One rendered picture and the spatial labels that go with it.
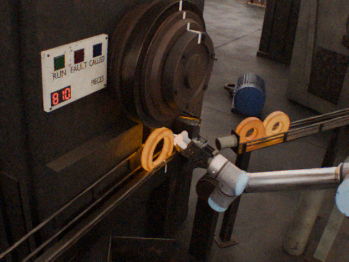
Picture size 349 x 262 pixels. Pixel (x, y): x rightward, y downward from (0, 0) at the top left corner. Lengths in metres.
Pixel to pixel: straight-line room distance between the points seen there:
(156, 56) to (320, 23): 2.89
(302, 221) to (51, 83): 1.52
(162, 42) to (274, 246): 1.49
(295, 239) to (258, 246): 0.23
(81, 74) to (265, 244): 1.55
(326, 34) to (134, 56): 2.94
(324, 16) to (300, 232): 2.34
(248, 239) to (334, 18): 2.36
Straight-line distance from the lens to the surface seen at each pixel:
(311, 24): 3.98
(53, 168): 1.24
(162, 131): 1.51
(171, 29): 1.26
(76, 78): 1.19
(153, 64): 1.23
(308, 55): 4.03
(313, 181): 1.56
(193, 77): 1.33
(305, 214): 2.13
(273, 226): 2.47
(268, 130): 1.93
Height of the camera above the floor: 1.57
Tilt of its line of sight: 29 degrees down
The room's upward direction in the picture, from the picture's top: 6 degrees clockwise
